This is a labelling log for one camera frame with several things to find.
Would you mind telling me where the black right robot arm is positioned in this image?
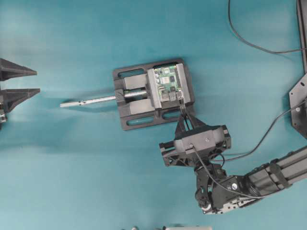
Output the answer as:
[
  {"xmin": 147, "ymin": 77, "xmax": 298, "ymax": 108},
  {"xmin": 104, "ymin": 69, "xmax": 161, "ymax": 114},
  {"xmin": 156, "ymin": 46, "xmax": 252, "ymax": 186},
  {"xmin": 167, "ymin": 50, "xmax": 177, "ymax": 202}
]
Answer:
[{"xmin": 159, "ymin": 115, "xmax": 307, "ymax": 214}]

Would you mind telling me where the black USB cable with plug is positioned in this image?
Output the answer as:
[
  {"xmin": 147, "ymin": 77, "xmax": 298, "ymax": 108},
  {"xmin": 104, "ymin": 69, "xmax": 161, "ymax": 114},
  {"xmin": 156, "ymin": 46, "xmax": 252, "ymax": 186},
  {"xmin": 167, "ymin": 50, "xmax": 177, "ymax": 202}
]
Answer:
[{"xmin": 177, "ymin": 92, "xmax": 307, "ymax": 161}]

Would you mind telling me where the black frame rail right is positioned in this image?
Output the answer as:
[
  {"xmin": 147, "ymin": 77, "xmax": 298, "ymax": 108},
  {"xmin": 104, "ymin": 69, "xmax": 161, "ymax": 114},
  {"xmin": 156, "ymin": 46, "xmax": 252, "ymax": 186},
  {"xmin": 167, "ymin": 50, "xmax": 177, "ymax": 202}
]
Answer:
[{"xmin": 296, "ymin": 0, "xmax": 307, "ymax": 73}]

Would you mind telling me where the green PCB board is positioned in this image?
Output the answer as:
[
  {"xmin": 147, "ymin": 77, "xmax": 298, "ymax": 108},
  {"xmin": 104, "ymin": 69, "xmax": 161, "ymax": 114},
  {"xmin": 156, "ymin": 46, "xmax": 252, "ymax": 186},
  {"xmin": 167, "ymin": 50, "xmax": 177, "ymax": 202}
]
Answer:
[{"xmin": 154, "ymin": 65, "xmax": 183, "ymax": 102}]

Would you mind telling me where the black cable top right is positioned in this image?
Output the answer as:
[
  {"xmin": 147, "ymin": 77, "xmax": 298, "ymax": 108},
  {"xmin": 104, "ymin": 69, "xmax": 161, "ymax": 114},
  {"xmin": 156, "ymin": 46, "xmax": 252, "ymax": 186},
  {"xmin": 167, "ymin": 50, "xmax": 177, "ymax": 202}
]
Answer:
[{"xmin": 227, "ymin": 0, "xmax": 307, "ymax": 53}]

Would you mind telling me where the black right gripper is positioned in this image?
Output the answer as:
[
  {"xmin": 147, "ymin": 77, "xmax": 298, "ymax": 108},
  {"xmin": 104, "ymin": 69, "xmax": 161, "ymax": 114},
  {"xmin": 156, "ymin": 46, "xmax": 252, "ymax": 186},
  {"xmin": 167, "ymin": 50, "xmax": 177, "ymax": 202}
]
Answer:
[{"xmin": 159, "ymin": 112, "xmax": 231, "ymax": 167}]

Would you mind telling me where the black bench vise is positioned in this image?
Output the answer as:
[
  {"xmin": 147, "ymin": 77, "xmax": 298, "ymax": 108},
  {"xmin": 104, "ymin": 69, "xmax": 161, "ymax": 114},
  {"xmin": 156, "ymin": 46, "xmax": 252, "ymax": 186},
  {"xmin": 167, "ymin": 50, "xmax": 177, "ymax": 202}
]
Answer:
[{"xmin": 60, "ymin": 58, "xmax": 195, "ymax": 130}]

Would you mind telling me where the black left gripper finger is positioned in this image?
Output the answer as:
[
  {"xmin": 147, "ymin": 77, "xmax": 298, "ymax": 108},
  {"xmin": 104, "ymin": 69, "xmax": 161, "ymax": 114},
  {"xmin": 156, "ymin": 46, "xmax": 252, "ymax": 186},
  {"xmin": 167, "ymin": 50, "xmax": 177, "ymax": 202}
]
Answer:
[
  {"xmin": 0, "ymin": 89, "xmax": 40, "ymax": 115},
  {"xmin": 0, "ymin": 58, "xmax": 37, "ymax": 81}
]

